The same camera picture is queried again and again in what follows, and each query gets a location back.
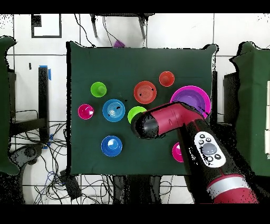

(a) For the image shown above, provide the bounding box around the dark blue bowl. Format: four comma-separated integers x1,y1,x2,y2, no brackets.
100,135,123,157

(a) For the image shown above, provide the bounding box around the dark green tablecloth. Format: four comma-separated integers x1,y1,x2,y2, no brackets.
66,41,218,176

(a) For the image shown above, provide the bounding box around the tangle of cables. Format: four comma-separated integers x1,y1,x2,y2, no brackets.
9,121,114,204

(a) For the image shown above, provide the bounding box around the green cloth covered table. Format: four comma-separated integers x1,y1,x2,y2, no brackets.
0,35,20,176
229,41,270,177

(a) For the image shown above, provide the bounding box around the orange cup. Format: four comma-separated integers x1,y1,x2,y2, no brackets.
158,71,176,88

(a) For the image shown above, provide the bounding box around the black power brick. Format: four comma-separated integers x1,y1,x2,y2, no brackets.
59,170,82,201

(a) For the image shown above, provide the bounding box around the black camera tripod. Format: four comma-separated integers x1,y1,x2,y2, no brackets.
90,13,155,40

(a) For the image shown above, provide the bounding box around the pinkish red cup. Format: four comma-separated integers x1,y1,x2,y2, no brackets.
77,104,95,120

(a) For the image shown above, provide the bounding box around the green bowl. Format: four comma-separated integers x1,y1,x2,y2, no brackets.
127,106,148,124

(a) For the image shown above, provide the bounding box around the small purple object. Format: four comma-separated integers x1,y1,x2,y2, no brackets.
113,39,126,49

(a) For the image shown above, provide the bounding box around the large pink bowl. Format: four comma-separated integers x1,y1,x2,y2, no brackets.
170,85,212,120

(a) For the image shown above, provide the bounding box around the light blue bowl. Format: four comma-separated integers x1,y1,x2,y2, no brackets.
102,98,126,123

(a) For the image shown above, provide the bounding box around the black metal stand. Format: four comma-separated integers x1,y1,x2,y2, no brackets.
217,71,240,127
9,65,52,143

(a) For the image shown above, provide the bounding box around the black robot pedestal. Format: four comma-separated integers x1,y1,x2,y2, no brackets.
112,175,163,204

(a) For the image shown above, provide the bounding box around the small pinkish red bowl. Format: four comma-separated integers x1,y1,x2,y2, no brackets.
171,142,184,163

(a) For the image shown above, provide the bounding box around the purple bowl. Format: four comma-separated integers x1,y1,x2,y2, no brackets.
172,89,208,116

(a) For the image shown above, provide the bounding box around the orange bowl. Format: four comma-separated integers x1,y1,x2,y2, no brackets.
133,80,157,105

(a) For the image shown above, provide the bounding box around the dark grey pedestal leg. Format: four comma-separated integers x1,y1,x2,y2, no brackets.
9,143,44,166

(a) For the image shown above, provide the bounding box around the green cup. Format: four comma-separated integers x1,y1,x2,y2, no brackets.
90,81,108,98

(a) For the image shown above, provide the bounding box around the black square frame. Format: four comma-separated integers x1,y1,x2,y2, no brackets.
31,13,62,39

